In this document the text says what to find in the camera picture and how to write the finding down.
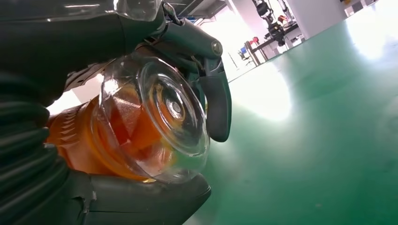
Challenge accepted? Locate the orange bottle with clear cap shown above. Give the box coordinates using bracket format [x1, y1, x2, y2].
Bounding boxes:
[46, 54, 211, 184]

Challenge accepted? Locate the blue office chair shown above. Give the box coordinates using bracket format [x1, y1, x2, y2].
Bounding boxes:
[237, 46, 254, 67]

